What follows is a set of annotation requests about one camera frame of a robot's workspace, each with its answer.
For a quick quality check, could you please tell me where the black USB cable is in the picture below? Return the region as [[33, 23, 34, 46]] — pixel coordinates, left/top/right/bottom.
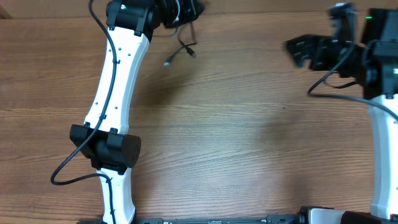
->
[[163, 21, 198, 67]]

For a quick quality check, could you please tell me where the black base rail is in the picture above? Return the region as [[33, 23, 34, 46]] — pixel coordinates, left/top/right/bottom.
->
[[133, 215, 300, 224]]

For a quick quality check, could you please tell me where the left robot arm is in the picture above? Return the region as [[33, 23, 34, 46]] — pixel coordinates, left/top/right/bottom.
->
[[70, 0, 205, 223]]

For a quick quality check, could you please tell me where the cardboard back panel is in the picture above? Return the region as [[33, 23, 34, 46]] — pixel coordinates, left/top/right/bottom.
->
[[0, 0, 398, 19]]

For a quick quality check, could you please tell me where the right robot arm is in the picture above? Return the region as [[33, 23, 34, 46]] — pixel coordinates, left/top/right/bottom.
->
[[285, 3, 397, 223]]

